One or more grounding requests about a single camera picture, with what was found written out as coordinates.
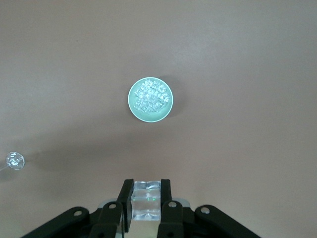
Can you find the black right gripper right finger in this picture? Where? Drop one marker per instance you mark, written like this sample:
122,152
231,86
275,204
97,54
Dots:
188,223

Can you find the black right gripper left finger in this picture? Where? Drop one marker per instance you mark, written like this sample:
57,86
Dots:
74,223

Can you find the clear ice cube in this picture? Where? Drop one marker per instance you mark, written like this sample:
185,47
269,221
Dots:
146,205

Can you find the clear wine glass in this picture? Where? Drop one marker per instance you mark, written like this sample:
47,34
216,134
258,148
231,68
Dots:
15,160

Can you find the pile of clear ice cubes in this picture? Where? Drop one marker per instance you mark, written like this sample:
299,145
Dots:
152,98

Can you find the green ceramic bowl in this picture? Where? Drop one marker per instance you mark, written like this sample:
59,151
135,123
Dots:
132,109

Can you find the brown table cover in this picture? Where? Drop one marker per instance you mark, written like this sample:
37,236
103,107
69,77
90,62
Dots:
223,62

